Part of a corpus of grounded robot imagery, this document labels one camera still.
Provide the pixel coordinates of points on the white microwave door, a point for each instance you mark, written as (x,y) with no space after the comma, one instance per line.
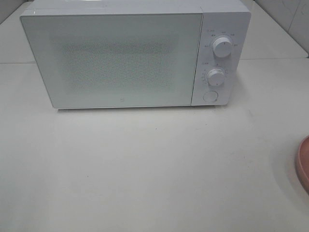
(107,61)

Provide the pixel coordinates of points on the pink round plate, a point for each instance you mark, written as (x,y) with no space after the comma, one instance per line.
(302,163)

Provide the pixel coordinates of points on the round white door button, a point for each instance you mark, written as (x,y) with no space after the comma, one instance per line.
(210,96)

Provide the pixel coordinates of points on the lower white timer knob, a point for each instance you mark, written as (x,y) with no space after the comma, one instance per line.
(216,77)

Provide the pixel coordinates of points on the white microwave oven body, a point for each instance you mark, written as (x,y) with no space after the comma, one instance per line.
(219,17)

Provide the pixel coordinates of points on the upper white power knob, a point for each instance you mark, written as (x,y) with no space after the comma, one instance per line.
(222,46)

